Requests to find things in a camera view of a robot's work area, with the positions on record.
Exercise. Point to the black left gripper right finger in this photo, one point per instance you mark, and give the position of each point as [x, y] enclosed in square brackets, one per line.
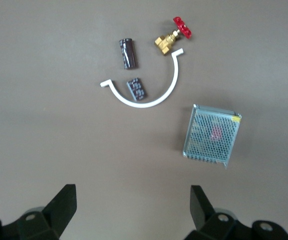
[203, 210]

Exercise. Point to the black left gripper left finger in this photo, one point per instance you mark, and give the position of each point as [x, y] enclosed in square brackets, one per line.
[59, 210]

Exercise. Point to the short dark electrolytic capacitor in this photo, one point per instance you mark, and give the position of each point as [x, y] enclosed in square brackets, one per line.
[137, 89]

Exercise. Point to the long dark electrolytic capacitor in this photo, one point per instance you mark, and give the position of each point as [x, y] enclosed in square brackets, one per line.
[128, 53]

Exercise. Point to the metal mesh power supply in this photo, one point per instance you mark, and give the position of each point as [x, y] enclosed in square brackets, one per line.
[212, 136]

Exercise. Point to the brass valve red handwheel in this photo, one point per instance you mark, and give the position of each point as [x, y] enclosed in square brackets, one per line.
[167, 42]

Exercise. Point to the white semicircular plastic bracket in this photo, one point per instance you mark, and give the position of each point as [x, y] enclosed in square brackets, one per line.
[175, 75]

